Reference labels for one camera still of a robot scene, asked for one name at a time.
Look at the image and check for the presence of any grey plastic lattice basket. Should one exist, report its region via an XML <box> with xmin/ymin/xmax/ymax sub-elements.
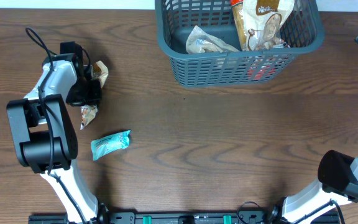
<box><xmin>155</xmin><ymin>0</ymin><xmax>324</xmax><ymax>87</ymax></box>

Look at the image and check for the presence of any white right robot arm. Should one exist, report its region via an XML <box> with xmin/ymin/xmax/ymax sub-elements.
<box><xmin>266</xmin><ymin>150</ymin><xmax>358</xmax><ymax>224</ymax></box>

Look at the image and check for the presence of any black mounting rail base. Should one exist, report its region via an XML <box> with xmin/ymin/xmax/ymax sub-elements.
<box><xmin>28</xmin><ymin>210</ymin><xmax>341</xmax><ymax>224</ymax></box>

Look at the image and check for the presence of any beige cookie bag with barcode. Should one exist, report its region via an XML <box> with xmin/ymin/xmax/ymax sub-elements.
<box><xmin>242</xmin><ymin>0</ymin><xmax>295</xmax><ymax>51</ymax></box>

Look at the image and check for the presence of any orange cracker sleeve package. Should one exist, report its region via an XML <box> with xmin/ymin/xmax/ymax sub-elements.
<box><xmin>230</xmin><ymin>0</ymin><xmax>247</xmax><ymax>51</ymax></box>

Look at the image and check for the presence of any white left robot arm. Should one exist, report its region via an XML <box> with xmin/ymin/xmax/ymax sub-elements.
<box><xmin>6</xmin><ymin>42</ymin><xmax>109</xmax><ymax>223</ymax></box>

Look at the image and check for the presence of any beige PanBee snack bag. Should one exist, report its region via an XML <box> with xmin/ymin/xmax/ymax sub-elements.
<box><xmin>80</xmin><ymin>60</ymin><xmax>109</xmax><ymax>130</ymax></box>

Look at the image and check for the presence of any teal snack packet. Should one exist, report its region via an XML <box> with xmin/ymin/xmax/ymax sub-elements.
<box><xmin>91</xmin><ymin>130</ymin><xmax>131</xmax><ymax>161</ymax></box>

